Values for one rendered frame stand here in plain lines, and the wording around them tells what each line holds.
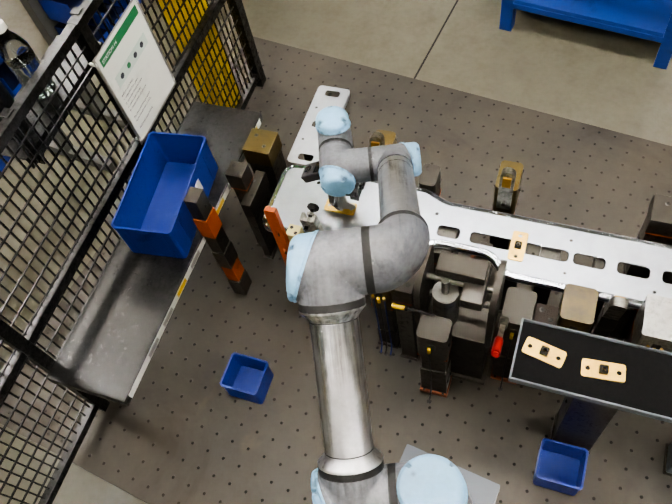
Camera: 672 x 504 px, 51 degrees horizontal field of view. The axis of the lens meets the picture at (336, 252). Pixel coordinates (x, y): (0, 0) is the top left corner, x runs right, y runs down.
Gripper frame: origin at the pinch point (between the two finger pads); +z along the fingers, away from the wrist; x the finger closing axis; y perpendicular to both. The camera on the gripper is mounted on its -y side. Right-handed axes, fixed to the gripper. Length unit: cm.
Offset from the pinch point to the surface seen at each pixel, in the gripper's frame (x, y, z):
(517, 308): -21, 50, -6
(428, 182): 14.4, 20.1, 3.8
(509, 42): 171, 20, 103
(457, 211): 6.6, 29.8, 2.6
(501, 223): 5.6, 41.4, 2.4
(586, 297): -14, 64, -6
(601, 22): 172, 59, 84
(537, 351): -33, 55, -14
